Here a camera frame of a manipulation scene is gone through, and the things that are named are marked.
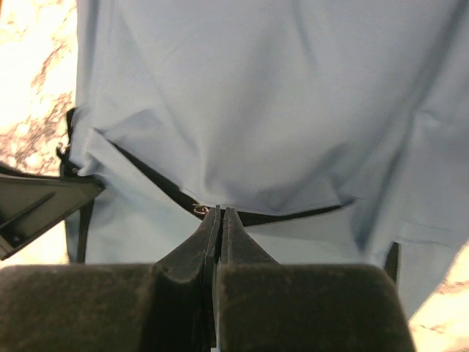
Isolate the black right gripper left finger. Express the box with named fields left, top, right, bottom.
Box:
left=1, top=208, right=221, bottom=351

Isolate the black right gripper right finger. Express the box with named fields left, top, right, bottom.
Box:
left=216, top=209, right=415, bottom=351

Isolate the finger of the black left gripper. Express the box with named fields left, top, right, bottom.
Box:
left=1, top=163, right=104, bottom=260

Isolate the blue backpack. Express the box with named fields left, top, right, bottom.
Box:
left=56, top=0, right=469, bottom=352

